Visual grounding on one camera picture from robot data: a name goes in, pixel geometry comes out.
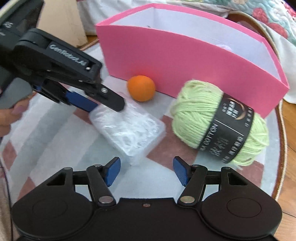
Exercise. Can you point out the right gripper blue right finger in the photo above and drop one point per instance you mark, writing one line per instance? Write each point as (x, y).
(182, 170)

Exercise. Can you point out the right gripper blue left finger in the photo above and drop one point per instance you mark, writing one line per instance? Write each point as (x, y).
(111, 171)

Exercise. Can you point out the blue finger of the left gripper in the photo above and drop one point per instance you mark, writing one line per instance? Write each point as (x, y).
(79, 101)
(105, 96)

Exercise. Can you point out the orange makeup sponge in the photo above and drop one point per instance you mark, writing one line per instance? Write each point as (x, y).
(141, 88)

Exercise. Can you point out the clear floss pick box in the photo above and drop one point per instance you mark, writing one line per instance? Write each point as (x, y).
(133, 131)

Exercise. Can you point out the green yarn ball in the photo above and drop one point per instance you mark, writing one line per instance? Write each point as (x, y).
(217, 125)

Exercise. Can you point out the left hand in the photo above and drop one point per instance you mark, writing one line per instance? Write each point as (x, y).
(10, 116)

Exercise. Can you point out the beige wooden cabinet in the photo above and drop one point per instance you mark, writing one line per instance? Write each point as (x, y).
(61, 19)

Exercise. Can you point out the pink cardboard box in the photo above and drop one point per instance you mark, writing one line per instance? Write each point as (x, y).
(174, 44)

